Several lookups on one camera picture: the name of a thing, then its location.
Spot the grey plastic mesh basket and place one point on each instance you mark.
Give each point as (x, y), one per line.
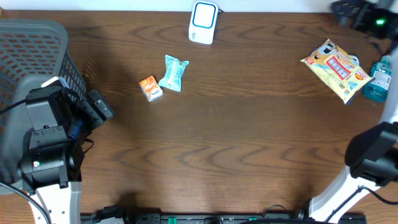
(32, 52)

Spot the teal snack pack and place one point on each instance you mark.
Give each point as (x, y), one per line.
(174, 72)

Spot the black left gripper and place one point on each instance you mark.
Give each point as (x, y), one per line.
(86, 109)

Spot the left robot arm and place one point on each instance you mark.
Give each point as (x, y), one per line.
(50, 168)

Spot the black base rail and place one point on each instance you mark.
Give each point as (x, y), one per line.
(155, 218)

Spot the blue mouthwash bottle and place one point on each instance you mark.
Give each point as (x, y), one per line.
(381, 72)

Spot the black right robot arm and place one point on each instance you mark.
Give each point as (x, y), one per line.
(371, 157)

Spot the white barcode scanner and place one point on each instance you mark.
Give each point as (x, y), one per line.
(202, 22)

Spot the small orange packet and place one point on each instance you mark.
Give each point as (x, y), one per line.
(150, 88)

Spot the yellow snack bag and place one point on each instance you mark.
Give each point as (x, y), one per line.
(338, 70)

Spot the small green round-logo box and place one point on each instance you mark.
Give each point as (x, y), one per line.
(354, 58)

